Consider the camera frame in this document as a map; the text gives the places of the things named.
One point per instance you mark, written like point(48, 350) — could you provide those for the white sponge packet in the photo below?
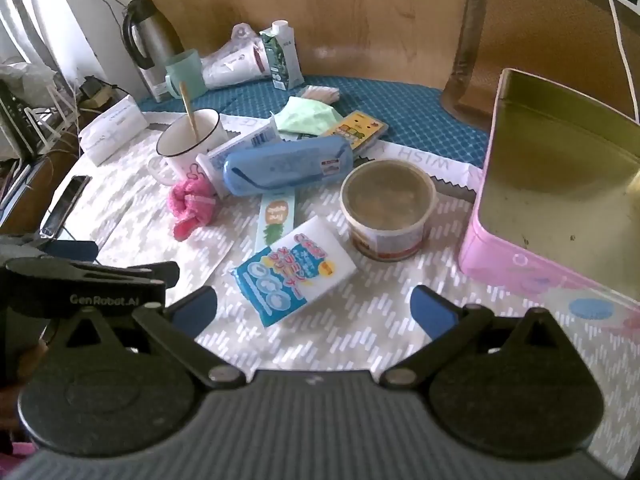
point(295, 270)

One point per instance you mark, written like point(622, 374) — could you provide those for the green face mask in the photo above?
point(307, 115)

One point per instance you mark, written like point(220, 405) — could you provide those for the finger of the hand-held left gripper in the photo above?
point(72, 250)
point(135, 272)

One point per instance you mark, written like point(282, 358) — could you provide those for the wooden stick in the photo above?
point(189, 110)

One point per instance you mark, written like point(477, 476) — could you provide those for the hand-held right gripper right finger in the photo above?
point(432, 312)

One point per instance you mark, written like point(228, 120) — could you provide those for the plastic tub with lid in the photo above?
point(387, 210)

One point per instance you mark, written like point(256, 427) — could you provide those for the steel thermos jug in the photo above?
point(150, 40)

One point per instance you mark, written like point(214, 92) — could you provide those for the white printed tube packet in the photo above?
point(240, 150)

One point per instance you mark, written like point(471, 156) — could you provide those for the black smartphone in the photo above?
point(65, 205)

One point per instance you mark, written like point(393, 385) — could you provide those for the pack of wooden sticks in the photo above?
point(320, 94)

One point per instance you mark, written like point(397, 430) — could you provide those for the white enamel mug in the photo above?
point(192, 152)

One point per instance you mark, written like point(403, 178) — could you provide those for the pink fluffy scrunchie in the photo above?
point(192, 205)

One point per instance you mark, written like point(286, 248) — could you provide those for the green white drink carton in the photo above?
point(285, 57)

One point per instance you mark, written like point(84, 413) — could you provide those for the white tissue pack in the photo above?
point(112, 130)

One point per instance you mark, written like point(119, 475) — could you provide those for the pink tin box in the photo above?
point(550, 185)

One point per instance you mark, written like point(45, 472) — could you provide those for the yellow card pack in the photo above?
point(360, 127)

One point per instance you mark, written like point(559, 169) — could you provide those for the teal plastic cup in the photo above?
point(187, 72)

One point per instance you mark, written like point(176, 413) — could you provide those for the white plastic bag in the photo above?
point(232, 65)

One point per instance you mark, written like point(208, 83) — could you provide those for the striped curtain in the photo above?
point(35, 15)

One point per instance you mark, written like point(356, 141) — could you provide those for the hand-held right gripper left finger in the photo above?
point(192, 307)

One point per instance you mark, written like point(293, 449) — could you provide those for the blue glasses case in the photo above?
point(285, 165)

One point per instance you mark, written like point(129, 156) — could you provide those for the blue checked tablecloth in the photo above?
point(430, 115)

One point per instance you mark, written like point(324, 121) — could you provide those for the black power adapter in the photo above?
point(97, 89)

